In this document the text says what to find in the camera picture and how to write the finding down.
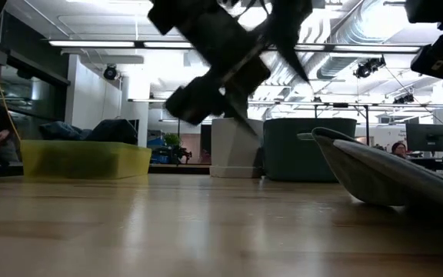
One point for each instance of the grey baseball cap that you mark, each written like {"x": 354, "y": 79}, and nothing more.
{"x": 390, "y": 173}

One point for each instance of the yellow plastic bin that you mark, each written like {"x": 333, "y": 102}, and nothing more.
{"x": 87, "y": 159}

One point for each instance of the white hexagonal plant pot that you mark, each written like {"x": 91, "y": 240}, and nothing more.
{"x": 233, "y": 154}

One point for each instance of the green potted plant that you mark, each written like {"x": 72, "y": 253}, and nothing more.
{"x": 172, "y": 139}

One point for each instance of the black metal rack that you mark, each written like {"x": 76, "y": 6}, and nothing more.
{"x": 367, "y": 123}

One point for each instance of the silver ventilation duct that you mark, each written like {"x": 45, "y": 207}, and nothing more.
{"x": 333, "y": 63}

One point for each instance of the teal plastic bin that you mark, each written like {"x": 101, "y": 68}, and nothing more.
{"x": 302, "y": 157}

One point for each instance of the dark blue hat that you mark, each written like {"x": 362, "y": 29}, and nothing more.
{"x": 114, "y": 132}

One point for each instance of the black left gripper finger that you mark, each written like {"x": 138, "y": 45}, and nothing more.
{"x": 237, "y": 102}
{"x": 287, "y": 34}

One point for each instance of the ceiling strip light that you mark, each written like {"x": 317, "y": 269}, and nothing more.
{"x": 360, "y": 48}
{"x": 90, "y": 44}
{"x": 167, "y": 44}

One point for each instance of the black monitor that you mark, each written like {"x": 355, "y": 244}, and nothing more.
{"x": 428, "y": 136}

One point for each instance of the black ceiling spotlight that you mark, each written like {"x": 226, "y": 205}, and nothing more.
{"x": 368, "y": 67}
{"x": 110, "y": 72}
{"x": 403, "y": 99}

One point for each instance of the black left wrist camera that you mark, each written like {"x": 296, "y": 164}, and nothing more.
{"x": 194, "y": 102}

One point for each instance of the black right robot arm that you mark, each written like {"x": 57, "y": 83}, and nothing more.
{"x": 437, "y": 9}

